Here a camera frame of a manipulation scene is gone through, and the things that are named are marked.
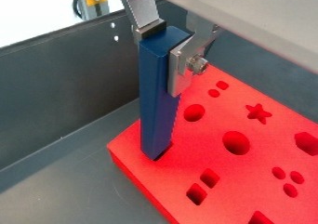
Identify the yellow black post fixture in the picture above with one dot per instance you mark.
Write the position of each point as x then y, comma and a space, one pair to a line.
89, 9

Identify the red shape sorting board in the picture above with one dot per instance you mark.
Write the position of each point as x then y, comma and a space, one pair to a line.
242, 162

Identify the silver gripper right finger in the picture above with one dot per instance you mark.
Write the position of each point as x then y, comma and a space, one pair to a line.
185, 59

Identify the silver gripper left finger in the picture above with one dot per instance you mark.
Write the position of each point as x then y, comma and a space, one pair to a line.
141, 12

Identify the blue rectangular peg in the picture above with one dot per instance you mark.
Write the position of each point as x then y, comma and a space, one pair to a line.
157, 105

